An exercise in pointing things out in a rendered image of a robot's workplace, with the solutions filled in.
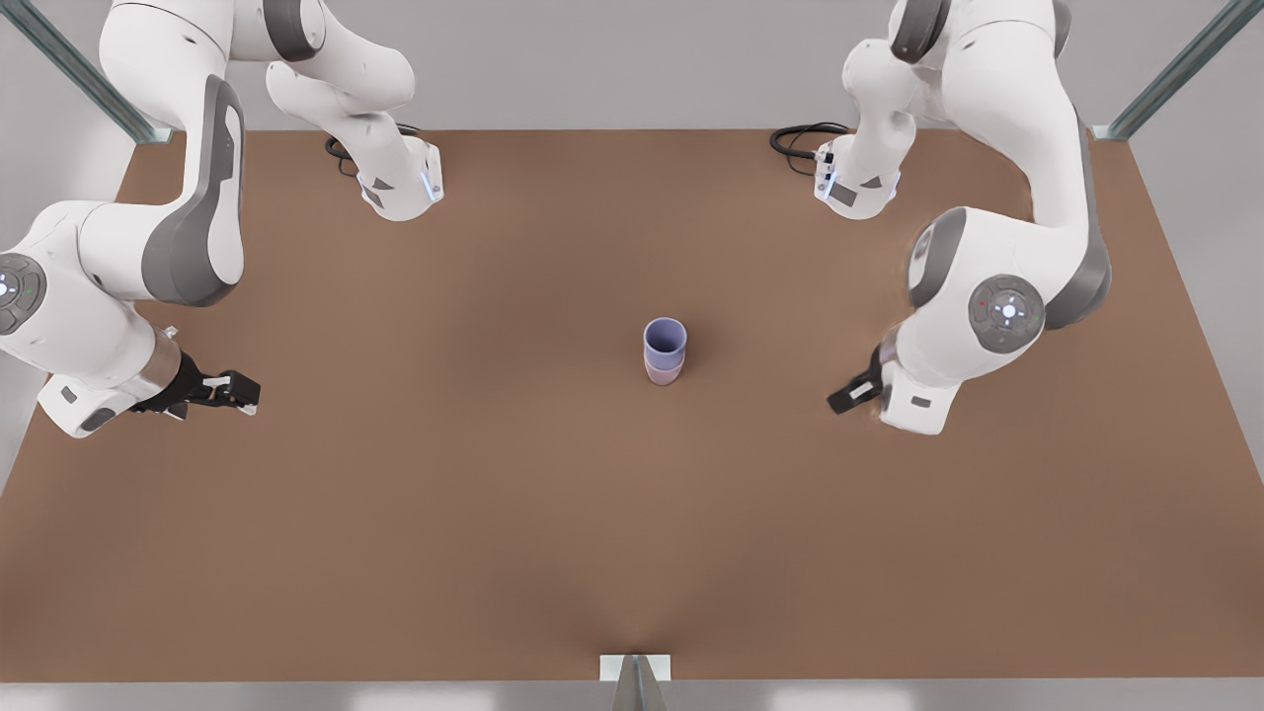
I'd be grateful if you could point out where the silver frame post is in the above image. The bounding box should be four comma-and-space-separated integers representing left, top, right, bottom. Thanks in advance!
598, 653, 673, 711
0, 0, 175, 147
1090, 0, 1264, 143

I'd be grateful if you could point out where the purple cup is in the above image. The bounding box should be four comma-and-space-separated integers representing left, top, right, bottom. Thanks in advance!
643, 317, 688, 375

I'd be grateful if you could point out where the black cable loop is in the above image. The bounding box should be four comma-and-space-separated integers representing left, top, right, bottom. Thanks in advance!
768, 121, 853, 178
325, 122, 426, 180

